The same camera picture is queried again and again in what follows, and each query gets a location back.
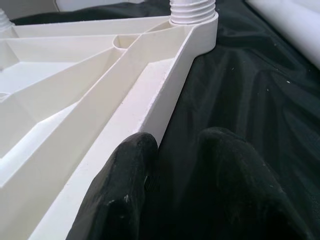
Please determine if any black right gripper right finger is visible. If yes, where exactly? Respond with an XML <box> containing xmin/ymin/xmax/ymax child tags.
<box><xmin>189</xmin><ymin>126</ymin><xmax>315</xmax><ymax>240</ymax></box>

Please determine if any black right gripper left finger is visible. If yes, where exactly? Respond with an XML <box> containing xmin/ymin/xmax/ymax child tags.
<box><xmin>65</xmin><ymin>132</ymin><xmax>160</xmax><ymax>240</ymax></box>

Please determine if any white plastic table top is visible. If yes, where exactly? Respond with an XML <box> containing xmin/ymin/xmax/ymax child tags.
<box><xmin>0</xmin><ymin>11</ymin><xmax>220</xmax><ymax>240</ymax></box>

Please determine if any black cloth cover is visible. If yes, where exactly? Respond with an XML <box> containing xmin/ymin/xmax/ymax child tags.
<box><xmin>9</xmin><ymin>0</ymin><xmax>320</xmax><ymax>240</ymax></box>

